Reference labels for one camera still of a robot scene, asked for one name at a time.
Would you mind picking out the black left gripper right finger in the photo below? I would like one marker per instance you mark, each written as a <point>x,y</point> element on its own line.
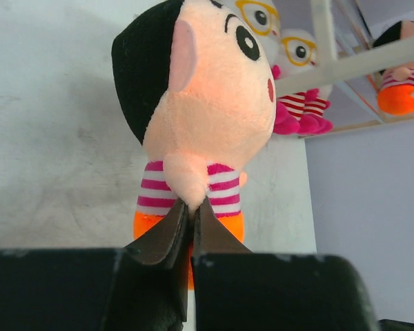
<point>237,289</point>

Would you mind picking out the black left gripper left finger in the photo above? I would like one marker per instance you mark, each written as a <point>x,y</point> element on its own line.
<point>142,286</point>

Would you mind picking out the pink panda plush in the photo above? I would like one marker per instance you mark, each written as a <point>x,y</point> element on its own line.
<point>264,20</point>
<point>298,57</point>

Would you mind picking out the pink panda plush back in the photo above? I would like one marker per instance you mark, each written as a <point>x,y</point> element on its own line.
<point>264,20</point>

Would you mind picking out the peach doll plush back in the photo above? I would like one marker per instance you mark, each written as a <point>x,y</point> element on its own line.
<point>197,91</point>

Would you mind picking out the peach doll plush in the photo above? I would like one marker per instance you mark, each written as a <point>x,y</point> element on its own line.
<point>197,91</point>
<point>396,93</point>

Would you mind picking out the cream metal-rod shelf rack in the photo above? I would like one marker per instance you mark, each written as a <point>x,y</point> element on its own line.
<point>332,69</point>

